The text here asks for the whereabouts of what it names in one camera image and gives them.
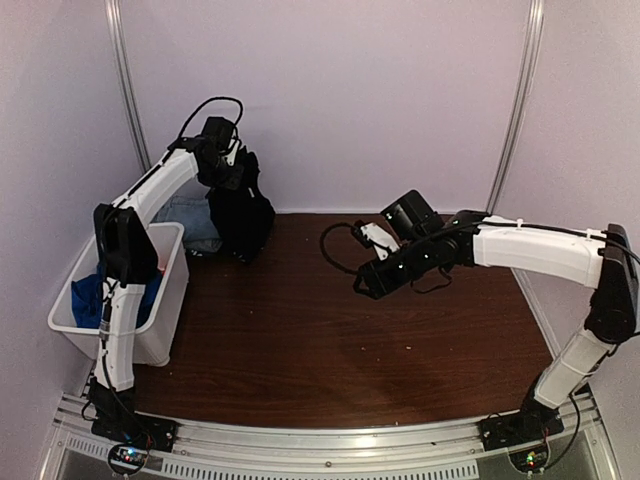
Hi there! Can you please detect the light blue denim skirt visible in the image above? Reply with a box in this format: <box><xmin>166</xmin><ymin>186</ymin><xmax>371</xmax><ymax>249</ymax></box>
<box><xmin>152</xmin><ymin>195</ymin><xmax>221</xmax><ymax>242</ymax></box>

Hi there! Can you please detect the white plastic laundry bin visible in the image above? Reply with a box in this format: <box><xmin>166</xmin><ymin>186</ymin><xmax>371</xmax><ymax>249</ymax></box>
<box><xmin>48</xmin><ymin>222</ymin><xmax>189</xmax><ymax>367</ymax></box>

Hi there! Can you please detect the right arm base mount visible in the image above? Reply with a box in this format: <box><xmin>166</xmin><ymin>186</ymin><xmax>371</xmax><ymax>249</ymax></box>
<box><xmin>477</xmin><ymin>399</ymin><xmax>565</xmax><ymax>476</ymax></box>

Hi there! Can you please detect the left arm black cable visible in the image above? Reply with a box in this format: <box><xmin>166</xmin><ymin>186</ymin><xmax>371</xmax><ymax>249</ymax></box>
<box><xmin>167</xmin><ymin>96</ymin><xmax>245</xmax><ymax>151</ymax></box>

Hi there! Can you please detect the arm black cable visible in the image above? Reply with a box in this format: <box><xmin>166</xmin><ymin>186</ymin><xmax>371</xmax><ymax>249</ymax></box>
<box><xmin>319</xmin><ymin>222</ymin><xmax>366</xmax><ymax>276</ymax></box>
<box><xmin>167</xmin><ymin>96</ymin><xmax>245</xmax><ymax>151</ymax></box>

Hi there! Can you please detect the front aluminium rail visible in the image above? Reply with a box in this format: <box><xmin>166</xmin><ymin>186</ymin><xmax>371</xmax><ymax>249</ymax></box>
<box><xmin>35</xmin><ymin>391</ymin><xmax>621</xmax><ymax>479</ymax></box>

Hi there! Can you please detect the black garment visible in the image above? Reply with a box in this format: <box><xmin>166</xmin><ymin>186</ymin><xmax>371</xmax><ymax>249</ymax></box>
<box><xmin>207</xmin><ymin>147</ymin><xmax>275</xmax><ymax>264</ymax></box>

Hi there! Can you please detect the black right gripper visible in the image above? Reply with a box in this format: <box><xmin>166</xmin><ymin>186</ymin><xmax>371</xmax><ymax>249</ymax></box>
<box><xmin>354</xmin><ymin>237</ymin><xmax>436</xmax><ymax>300</ymax></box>

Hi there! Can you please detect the folded grey button shirt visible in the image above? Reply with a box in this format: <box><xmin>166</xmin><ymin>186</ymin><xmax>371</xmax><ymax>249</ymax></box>
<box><xmin>184</xmin><ymin>239</ymin><xmax>222</xmax><ymax>257</ymax></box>

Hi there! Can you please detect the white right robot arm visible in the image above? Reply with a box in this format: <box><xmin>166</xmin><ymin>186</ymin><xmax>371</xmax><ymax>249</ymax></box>
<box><xmin>351</xmin><ymin>190</ymin><xmax>639</xmax><ymax>442</ymax></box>

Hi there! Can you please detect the aluminium frame post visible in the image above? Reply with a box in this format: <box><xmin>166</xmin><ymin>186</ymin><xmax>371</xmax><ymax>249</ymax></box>
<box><xmin>104</xmin><ymin>0</ymin><xmax>151</xmax><ymax>172</ymax></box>
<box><xmin>486</xmin><ymin>0</ymin><xmax>545</xmax><ymax>213</ymax></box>

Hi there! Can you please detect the left aluminium frame post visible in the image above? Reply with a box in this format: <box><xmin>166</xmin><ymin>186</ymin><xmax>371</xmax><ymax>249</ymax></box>
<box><xmin>104</xmin><ymin>0</ymin><xmax>151</xmax><ymax>172</ymax></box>

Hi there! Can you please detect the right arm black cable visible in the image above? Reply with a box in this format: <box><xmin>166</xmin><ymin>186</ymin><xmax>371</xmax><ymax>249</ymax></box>
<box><xmin>319</xmin><ymin>222</ymin><xmax>366</xmax><ymax>276</ymax></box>

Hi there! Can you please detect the right aluminium frame post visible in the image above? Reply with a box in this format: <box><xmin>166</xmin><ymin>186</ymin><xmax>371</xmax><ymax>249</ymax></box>
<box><xmin>486</xmin><ymin>0</ymin><xmax>545</xmax><ymax>213</ymax></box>

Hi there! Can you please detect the blue garment in bin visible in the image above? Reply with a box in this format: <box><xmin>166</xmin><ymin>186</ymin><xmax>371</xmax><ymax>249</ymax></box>
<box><xmin>71</xmin><ymin>265</ymin><xmax>164</xmax><ymax>329</ymax></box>

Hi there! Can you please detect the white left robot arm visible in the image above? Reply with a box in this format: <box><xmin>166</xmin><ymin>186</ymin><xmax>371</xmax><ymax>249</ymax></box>
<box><xmin>94</xmin><ymin>116</ymin><xmax>242</xmax><ymax>395</ymax></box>

